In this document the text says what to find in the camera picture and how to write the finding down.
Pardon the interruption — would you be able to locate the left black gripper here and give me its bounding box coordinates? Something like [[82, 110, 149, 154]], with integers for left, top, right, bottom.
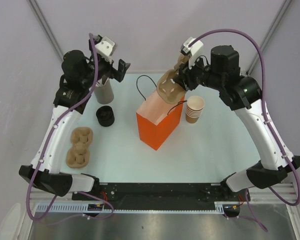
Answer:
[[81, 40, 130, 88]]

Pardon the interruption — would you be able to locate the orange paper bag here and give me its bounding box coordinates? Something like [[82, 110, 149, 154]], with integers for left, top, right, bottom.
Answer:
[[136, 90, 185, 150]]

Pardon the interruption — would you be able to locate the white slotted cable duct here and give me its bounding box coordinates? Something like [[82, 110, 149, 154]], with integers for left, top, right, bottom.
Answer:
[[36, 201, 242, 215]]

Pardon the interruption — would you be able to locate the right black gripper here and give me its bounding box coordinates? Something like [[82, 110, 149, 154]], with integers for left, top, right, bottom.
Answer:
[[172, 52, 224, 92]]

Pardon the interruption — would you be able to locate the grey cylindrical straw holder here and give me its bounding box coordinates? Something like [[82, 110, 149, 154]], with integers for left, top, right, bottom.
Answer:
[[94, 76, 114, 105]]

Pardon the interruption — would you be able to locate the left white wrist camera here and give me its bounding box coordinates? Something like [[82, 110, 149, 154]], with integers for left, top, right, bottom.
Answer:
[[95, 36, 116, 64]]

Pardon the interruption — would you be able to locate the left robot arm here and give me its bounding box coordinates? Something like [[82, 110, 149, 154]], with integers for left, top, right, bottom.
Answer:
[[18, 50, 130, 200]]

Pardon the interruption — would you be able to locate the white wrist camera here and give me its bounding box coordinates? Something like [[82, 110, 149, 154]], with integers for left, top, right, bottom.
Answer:
[[95, 36, 116, 64], [180, 37, 204, 70]]

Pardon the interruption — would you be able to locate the stack of brown paper cups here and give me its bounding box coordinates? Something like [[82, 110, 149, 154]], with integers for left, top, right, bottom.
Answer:
[[185, 95, 205, 124]]

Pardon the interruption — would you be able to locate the stack of black lids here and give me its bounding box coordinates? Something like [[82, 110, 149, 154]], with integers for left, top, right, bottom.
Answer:
[[96, 105, 115, 127]]

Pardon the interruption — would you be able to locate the brown pulp cup carrier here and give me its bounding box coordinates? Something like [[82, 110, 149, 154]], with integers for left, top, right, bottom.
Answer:
[[156, 55, 189, 104]]

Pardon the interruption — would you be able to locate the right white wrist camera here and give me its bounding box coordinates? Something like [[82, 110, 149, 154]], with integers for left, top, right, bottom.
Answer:
[[180, 37, 204, 70]]

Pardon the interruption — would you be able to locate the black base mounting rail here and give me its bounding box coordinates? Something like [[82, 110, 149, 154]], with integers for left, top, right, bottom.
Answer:
[[72, 182, 251, 210]]

